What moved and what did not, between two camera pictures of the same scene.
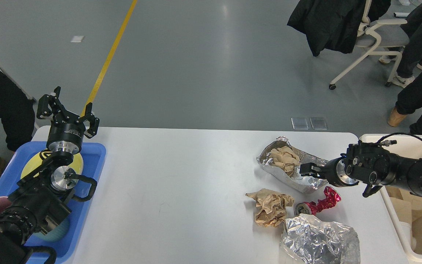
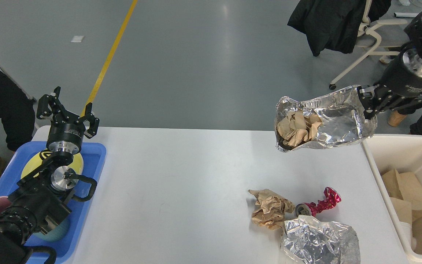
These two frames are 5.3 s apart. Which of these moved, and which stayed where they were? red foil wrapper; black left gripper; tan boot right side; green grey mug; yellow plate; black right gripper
Moved: black right gripper
Stayed: yellow plate; red foil wrapper; green grey mug; tan boot right side; black left gripper
